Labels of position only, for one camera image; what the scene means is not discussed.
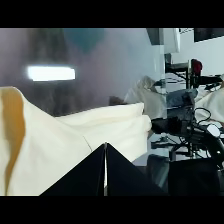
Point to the cream garment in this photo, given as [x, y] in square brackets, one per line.
[60, 146]

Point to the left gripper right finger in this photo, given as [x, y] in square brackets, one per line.
[130, 180]

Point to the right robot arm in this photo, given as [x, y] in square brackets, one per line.
[215, 140]

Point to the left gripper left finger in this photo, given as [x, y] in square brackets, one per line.
[83, 176]

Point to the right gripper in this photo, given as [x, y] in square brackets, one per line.
[170, 125]

